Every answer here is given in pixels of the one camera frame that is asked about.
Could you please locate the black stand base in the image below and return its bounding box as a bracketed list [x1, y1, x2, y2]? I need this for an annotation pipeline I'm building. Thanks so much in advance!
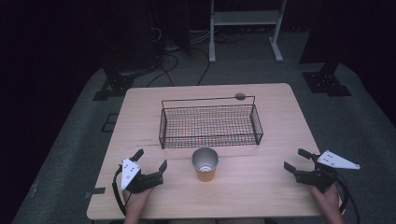
[92, 73, 135, 102]

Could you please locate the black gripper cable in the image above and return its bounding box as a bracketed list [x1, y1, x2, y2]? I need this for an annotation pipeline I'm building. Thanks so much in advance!
[111, 164, 134, 217]
[335, 173, 361, 224]

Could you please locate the person's right hand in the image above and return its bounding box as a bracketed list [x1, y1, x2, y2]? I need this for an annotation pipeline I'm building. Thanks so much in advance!
[308, 182, 343, 222]

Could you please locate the black floor cable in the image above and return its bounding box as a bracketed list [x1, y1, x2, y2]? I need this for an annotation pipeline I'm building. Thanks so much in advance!
[146, 46, 211, 89]

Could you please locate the black stand base plate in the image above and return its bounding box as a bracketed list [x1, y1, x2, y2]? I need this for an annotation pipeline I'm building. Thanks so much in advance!
[302, 70, 353, 97]

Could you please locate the orange paper cup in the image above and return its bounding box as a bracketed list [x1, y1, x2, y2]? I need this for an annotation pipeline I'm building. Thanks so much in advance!
[191, 147, 219, 183]

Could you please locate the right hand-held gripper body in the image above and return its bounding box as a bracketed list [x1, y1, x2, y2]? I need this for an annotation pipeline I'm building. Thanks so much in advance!
[294, 149, 361, 194]

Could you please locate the person's left hand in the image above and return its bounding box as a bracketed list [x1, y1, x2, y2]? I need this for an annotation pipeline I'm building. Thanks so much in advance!
[121, 186, 155, 218]

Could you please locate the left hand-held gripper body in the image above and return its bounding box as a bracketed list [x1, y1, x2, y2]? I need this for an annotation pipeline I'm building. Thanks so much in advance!
[120, 158, 164, 194]

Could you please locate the white metal stand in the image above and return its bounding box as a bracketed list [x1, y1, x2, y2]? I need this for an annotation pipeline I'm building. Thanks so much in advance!
[208, 0, 288, 64]

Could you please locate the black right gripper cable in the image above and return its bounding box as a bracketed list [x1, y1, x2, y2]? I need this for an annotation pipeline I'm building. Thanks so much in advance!
[335, 173, 361, 224]

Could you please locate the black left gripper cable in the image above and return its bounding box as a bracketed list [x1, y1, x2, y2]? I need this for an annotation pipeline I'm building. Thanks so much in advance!
[111, 164, 134, 217]

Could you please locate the black wire mesh basket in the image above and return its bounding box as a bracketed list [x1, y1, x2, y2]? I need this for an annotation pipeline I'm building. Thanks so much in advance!
[158, 95, 264, 150]

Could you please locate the black tape strip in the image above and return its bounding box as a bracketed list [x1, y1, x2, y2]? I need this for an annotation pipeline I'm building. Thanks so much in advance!
[84, 187, 106, 199]

